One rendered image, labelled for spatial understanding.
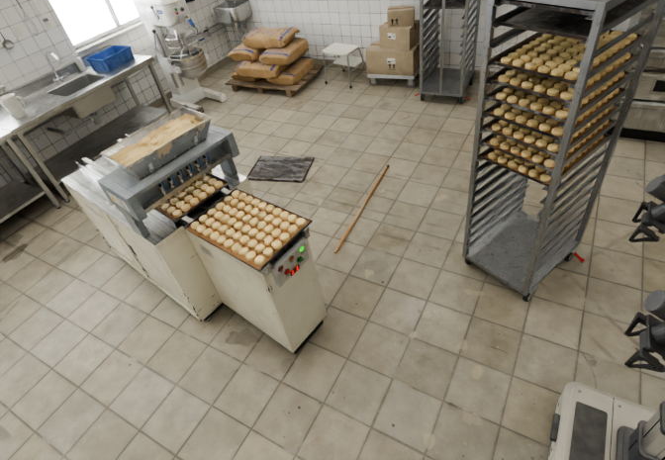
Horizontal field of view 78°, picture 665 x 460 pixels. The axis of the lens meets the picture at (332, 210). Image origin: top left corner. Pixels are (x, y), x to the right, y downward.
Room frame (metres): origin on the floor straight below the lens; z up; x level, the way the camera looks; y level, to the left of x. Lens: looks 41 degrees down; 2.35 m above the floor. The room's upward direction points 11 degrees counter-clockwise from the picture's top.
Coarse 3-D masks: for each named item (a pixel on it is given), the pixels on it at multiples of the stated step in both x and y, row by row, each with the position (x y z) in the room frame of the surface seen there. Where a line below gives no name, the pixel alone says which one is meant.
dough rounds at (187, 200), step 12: (204, 180) 2.18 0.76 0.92; (216, 180) 2.16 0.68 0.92; (180, 192) 2.10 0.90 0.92; (192, 192) 2.09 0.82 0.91; (204, 192) 2.05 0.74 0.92; (168, 204) 2.00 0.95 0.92; (180, 204) 1.97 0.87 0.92; (192, 204) 1.97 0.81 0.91; (168, 216) 1.91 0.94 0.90; (180, 216) 1.89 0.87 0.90
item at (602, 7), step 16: (608, 0) 1.47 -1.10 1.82; (592, 32) 1.47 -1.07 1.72; (592, 48) 1.46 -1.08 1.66; (576, 96) 1.47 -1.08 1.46; (576, 112) 1.46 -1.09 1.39; (560, 144) 1.48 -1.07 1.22; (560, 160) 1.47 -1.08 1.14; (560, 176) 1.47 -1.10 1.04; (544, 208) 1.48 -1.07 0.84; (544, 224) 1.46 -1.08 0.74; (528, 272) 1.47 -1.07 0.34; (528, 288) 1.47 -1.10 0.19
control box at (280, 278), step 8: (304, 240) 1.56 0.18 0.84; (296, 248) 1.52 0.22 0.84; (304, 248) 1.55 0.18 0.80; (288, 256) 1.47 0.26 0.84; (296, 256) 1.50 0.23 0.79; (304, 256) 1.54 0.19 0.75; (280, 264) 1.43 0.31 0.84; (288, 264) 1.46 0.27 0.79; (296, 264) 1.49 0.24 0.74; (272, 272) 1.41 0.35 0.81; (280, 272) 1.42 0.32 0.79; (280, 280) 1.41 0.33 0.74
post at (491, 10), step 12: (492, 0) 1.85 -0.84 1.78; (492, 12) 1.84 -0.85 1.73; (492, 36) 1.85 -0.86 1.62; (480, 84) 1.86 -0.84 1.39; (480, 96) 1.85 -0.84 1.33; (480, 108) 1.85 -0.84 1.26; (480, 120) 1.84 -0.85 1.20; (468, 204) 1.86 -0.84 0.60; (468, 216) 1.85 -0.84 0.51; (468, 228) 1.84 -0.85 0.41; (468, 240) 1.85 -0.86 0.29; (468, 252) 1.86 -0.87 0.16
